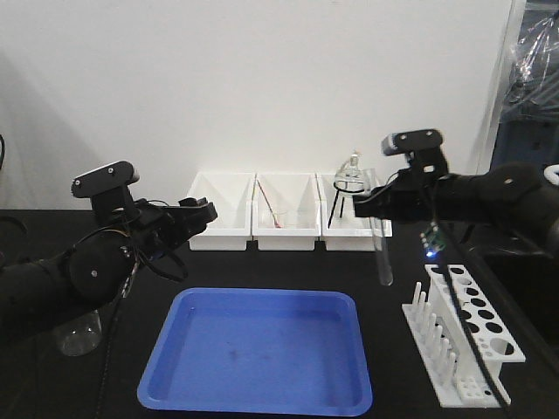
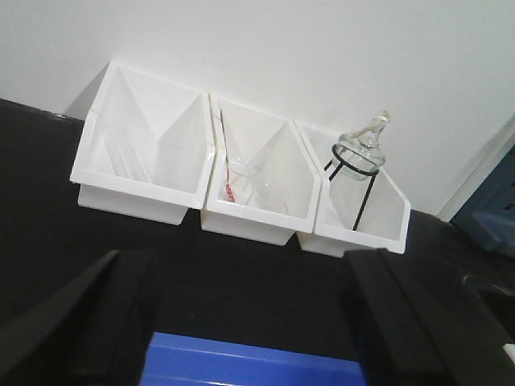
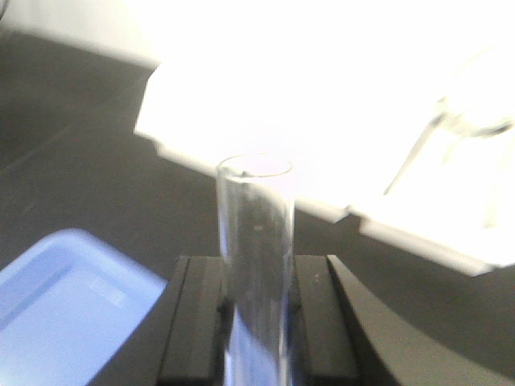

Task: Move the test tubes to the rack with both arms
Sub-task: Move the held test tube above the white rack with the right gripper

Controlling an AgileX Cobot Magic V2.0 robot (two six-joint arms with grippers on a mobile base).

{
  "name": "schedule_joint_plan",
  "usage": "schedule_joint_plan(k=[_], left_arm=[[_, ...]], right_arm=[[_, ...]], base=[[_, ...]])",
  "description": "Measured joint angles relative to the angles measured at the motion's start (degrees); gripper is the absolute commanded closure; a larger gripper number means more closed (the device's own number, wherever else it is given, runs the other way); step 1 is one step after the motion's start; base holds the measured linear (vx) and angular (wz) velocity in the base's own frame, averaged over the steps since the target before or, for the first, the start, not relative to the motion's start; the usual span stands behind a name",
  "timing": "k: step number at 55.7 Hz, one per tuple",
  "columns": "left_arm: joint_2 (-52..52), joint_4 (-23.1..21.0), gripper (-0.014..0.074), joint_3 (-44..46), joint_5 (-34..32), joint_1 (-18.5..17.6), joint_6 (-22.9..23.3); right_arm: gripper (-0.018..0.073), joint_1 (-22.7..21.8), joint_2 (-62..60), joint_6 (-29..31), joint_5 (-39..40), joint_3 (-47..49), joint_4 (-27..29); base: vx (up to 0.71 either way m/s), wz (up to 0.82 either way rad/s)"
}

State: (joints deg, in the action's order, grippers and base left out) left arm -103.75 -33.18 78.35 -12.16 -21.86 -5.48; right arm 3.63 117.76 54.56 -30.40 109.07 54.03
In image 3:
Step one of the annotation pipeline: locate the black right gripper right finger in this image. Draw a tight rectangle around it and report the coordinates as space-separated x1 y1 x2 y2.
291 255 360 385

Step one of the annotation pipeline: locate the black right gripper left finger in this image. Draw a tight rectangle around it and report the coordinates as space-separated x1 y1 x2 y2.
159 256 223 385

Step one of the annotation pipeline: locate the clear glass test tube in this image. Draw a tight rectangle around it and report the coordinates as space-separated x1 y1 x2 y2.
216 154 295 385

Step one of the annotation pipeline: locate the blue plastic tray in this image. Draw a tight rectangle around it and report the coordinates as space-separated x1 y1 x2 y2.
1 228 167 385

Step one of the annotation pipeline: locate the right white storage bin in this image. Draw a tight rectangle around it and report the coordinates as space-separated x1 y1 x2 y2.
353 42 514 277

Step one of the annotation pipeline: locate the white storage bin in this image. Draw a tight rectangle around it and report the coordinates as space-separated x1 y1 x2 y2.
134 44 353 223
353 42 514 277

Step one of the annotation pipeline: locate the middle white storage bin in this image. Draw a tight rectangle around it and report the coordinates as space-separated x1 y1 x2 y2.
134 44 353 223

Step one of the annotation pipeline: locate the glass flask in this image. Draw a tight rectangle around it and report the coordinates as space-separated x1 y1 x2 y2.
438 47 514 137

